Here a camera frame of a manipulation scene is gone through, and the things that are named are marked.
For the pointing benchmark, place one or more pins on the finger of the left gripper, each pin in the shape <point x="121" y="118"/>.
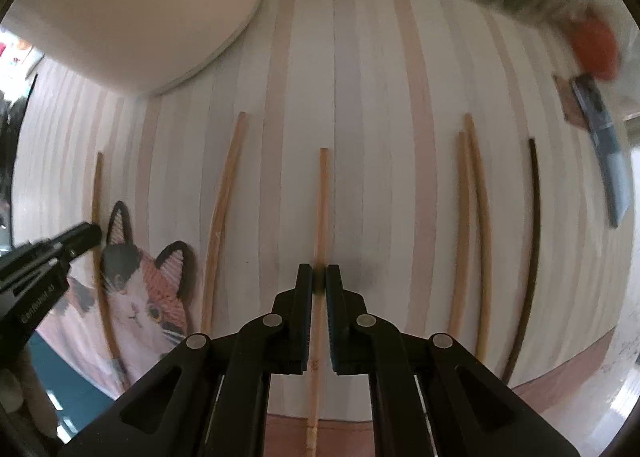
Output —
<point x="76" y="241"/>

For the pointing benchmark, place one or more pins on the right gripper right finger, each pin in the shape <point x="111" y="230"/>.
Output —
<point x="430" y="396"/>

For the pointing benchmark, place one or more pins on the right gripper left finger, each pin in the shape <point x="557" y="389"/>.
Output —
<point x="208" y="397"/>

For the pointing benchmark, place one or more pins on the wooden chopstick green tip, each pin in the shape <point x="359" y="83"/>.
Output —
<point x="483" y="214"/>

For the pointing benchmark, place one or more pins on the wooden chopstick pair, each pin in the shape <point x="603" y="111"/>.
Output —
<point x="218" y="222"/>

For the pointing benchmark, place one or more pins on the dark chopstick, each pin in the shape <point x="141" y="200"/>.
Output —
<point x="532" y="271"/>

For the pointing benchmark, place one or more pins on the blue kitchen cabinet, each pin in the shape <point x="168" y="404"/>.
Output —
<point x="75" y="401"/>

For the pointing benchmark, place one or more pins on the cream cylindrical utensil holder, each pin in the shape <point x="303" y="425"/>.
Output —
<point x="133" y="46"/>

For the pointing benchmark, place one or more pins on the striped cat table mat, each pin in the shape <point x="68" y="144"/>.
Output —
<point x="419" y="145"/>

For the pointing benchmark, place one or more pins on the blue smartphone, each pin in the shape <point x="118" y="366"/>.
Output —
<point x="609" y="153"/>

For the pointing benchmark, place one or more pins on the brown card under phone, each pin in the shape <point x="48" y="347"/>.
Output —
<point x="573" y="114"/>

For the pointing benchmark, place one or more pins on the red tomato in bag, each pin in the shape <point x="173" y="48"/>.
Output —
<point x="595" y="48"/>

